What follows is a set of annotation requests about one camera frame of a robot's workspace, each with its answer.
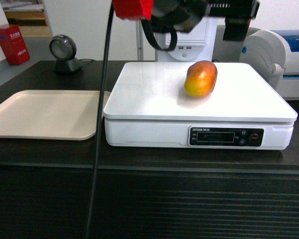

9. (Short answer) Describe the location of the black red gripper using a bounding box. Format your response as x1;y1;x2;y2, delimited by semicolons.
112;0;260;42

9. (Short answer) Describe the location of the dark red mango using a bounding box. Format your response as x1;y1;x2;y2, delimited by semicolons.
184;60;218;98

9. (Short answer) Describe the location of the white checkout scale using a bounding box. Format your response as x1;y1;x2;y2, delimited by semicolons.
104;62;298;150

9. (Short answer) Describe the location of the black checkout counter cabinet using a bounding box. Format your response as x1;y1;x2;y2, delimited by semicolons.
0;60;299;239

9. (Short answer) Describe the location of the white blue label printer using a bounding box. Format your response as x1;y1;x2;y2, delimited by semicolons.
239;30;299;100

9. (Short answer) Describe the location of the black barcode scanner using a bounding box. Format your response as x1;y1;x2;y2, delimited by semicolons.
49;34;83;74

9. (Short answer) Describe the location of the beige plastic tray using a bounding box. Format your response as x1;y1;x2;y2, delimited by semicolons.
0;90;100;140

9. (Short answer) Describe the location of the red fire extinguisher box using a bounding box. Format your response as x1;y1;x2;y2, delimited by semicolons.
0;24;30;65

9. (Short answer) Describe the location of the black looped strap cable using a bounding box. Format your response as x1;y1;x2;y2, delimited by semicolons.
141;19;178;52

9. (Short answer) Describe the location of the black hanging cable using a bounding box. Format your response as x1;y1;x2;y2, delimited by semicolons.
85;0;115;239

